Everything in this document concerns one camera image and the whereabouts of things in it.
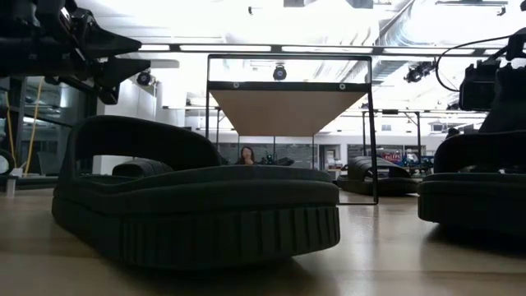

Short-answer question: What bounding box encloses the silver air duct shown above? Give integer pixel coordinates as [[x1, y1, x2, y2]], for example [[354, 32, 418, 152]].
[[377, 0, 436, 47]]

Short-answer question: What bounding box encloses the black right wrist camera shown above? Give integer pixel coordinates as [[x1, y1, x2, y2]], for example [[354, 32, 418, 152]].
[[459, 59, 499, 112]]

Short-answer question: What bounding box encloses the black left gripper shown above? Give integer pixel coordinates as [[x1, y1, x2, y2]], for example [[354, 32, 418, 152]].
[[24, 0, 151, 106]]

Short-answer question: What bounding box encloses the small white post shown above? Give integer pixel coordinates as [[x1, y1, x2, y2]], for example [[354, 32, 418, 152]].
[[4, 167, 24, 197]]

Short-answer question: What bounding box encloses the wooden shelf with black frame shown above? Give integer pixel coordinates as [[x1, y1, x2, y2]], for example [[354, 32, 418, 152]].
[[205, 53, 380, 206]]

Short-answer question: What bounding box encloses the person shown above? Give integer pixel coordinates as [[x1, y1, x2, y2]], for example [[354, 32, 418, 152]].
[[236, 146, 256, 166]]

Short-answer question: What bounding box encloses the black spotlight cluster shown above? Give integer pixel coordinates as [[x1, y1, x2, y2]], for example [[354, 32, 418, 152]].
[[404, 60, 436, 84]]

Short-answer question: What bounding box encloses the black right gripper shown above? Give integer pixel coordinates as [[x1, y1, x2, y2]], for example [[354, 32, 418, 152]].
[[478, 61, 526, 135]]

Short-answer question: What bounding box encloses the black aluminium table frame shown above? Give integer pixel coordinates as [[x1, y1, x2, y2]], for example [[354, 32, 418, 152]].
[[0, 175, 58, 191]]

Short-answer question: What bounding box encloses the long ceiling light bar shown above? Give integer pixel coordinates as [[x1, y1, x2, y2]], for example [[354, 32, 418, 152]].
[[137, 43, 501, 57]]

